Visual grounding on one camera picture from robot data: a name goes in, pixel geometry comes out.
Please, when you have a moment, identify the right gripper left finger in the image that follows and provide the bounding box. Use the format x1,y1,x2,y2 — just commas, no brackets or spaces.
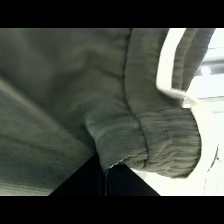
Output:
49,153,108,197

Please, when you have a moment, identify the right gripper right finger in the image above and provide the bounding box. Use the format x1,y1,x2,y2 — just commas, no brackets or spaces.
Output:
105,163,162,197

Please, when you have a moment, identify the dark green garment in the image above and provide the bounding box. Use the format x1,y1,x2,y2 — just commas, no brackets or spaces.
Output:
0,27,216,197

